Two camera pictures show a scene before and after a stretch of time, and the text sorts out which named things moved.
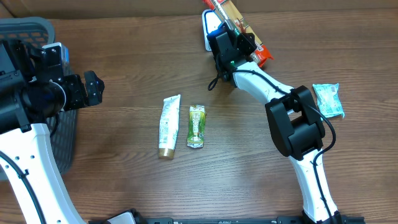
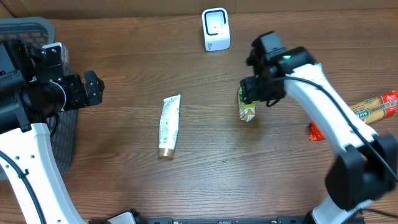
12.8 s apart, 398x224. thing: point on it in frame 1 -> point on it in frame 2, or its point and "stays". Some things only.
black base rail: (129, 216) stays
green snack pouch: (196, 129) -> (247, 112)
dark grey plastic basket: (34, 32) stays
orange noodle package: (229, 14) -> (370, 110)
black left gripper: (81, 98) stays
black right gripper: (247, 42) -> (252, 93)
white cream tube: (169, 126) stays
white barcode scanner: (212, 24) stays
